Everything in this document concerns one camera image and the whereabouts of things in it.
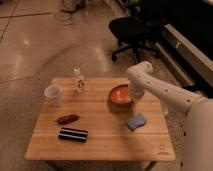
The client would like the red chili pepper toy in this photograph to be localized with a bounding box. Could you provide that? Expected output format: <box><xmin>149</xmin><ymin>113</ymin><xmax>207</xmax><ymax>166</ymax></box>
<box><xmin>56</xmin><ymin>115</ymin><xmax>79</xmax><ymax>125</ymax></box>

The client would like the orange ceramic bowl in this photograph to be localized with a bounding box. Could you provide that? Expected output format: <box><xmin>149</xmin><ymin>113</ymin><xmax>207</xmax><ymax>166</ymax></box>
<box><xmin>108</xmin><ymin>84</ymin><xmax>132</xmax><ymax>105</ymax></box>

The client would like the blue sponge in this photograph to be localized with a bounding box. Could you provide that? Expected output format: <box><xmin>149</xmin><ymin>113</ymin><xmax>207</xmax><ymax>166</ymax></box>
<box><xmin>126</xmin><ymin>113</ymin><xmax>147</xmax><ymax>131</ymax></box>

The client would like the white long desk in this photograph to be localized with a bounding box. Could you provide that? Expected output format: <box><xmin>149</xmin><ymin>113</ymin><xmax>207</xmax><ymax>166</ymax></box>
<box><xmin>161</xmin><ymin>24</ymin><xmax>213</xmax><ymax>88</ymax></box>

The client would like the black office chair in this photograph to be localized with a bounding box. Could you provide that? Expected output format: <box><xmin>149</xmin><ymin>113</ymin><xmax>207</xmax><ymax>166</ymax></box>
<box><xmin>109</xmin><ymin>0</ymin><xmax>169</xmax><ymax>61</ymax></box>

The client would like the wooden folding table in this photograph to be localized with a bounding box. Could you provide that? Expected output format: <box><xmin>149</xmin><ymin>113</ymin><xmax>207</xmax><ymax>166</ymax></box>
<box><xmin>25</xmin><ymin>78</ymin><xmax>176</xmax><ymax>162</ymax></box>

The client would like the black white striped box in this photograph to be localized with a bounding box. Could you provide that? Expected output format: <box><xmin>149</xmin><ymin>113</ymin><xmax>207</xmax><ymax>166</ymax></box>
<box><xmin>58</xmin><ymin>127</ymin><xmax>88</xmax><ymax>142</ymax></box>

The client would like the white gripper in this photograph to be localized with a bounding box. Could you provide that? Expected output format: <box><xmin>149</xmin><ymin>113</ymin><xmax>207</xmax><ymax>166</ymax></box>
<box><xmin>128</xmin><ymin>83</ymin><xmax>145</xmax><ymax>102</ymax></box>

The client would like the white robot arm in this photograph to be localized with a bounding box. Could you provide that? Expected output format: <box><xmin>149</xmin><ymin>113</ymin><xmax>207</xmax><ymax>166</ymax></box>
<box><xmin>127</xmin><ymin>61</ymin><xmax>213</xmax><ymax>171</ymax></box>

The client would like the white plastic cup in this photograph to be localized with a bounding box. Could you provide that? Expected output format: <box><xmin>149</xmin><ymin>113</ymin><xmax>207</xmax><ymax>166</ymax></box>
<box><xmin>44</xmin><ymin>85</ymin><xmax>62</xmax><ymax>106</ymax></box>

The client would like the clear plastic bottle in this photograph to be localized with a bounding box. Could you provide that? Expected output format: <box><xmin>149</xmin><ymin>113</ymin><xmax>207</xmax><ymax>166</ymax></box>
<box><xmin>73</xmin><ymin>67</ymin><xmax>85</xmax><ymax>93</ymax></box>

